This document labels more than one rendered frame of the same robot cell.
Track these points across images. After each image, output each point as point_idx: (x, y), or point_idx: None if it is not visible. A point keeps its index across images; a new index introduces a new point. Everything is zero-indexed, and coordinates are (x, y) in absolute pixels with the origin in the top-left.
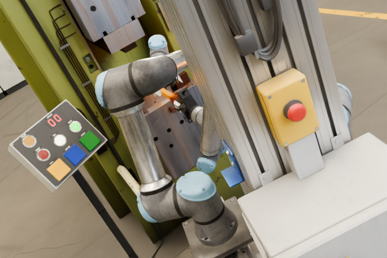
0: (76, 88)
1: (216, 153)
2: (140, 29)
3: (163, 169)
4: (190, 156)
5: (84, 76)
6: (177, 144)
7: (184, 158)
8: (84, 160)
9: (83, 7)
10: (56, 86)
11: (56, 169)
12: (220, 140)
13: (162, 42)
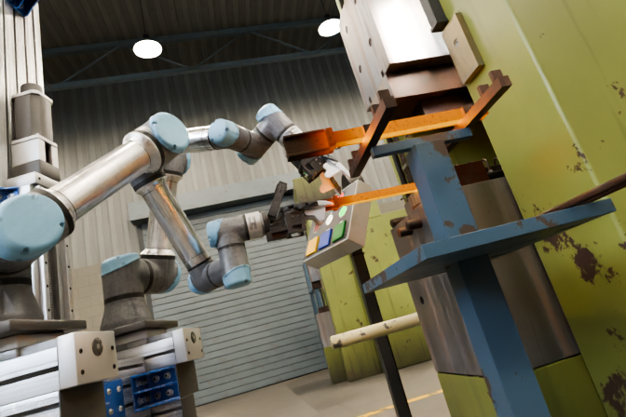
0: (398, 171)
1: (186, 268)
2: (389, 90)
3: (153, 242)
4: (447, 346)
5: (402, 157)
6: (428, 304)
7: (440, 340)
8: (325, 248)
9: (356, 70)
10: (392, 166)
11: (310, 245)
12: (215, 263)
13: (256, 114)
